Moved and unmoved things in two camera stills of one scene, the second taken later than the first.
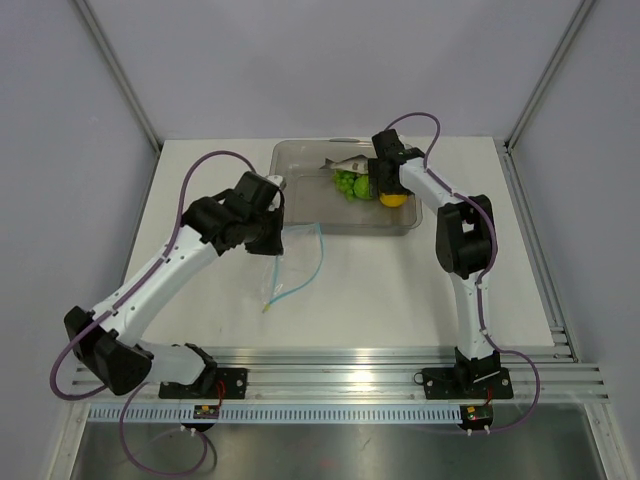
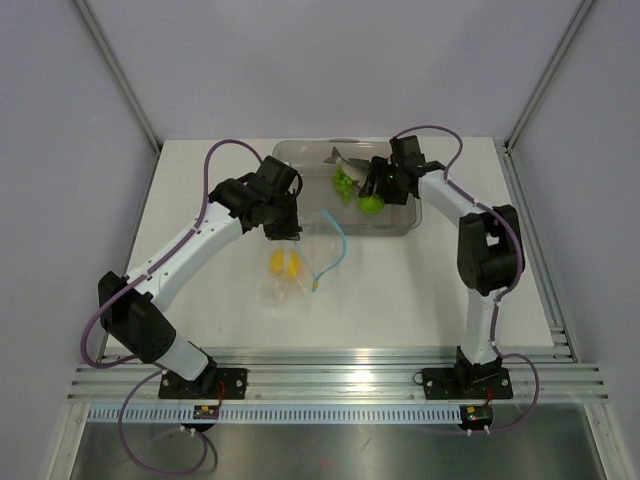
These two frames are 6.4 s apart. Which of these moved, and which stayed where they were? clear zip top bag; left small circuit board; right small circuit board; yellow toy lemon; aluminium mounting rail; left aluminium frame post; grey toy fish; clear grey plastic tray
Moved: yellow toy lemon; grey toy fish; clear zip top bag
Stayed: left small circuit board; right small circuit board; aluminium mounting rail; left aluminium frame post; clear grey plastic tray
